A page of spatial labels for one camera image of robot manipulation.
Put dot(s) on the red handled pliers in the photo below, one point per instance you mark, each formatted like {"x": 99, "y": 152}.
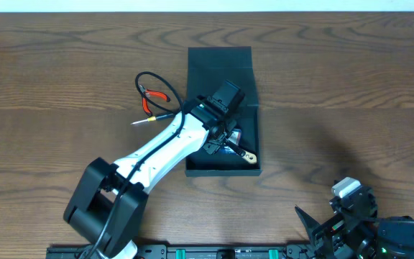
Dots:
{"x": 147, "y": 94}

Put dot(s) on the black handled screwdriver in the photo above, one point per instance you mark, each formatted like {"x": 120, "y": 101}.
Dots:
{"x": 154, "y": 118}

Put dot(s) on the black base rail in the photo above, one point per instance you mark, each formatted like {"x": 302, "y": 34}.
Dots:
{"x": 195, "y": 252}

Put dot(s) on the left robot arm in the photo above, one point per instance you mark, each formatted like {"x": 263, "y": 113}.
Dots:
{"x": 108, "y": 203}

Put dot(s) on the dark green open box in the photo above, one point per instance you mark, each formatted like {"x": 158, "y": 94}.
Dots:
{"x": 208, "y": 68}

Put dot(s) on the orange scraper wooden handle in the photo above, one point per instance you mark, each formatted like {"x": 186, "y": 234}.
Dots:
{"x": 251, "y": 158}

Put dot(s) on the blue screwdriver set card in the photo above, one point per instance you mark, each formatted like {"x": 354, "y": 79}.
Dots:
{"x": 235, "y": 138}

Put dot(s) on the small claw hammer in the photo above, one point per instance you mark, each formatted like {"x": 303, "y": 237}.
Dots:
{"x": 238, "y": 150}

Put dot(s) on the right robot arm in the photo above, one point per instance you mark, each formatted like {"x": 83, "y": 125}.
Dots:
{"x": 394, "y": 236}

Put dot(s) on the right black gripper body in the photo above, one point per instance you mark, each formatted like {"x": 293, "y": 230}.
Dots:
{"x": 339, "y": 227}

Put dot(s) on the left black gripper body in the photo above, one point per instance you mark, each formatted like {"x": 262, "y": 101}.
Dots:
{"x": 218, "y": 144}

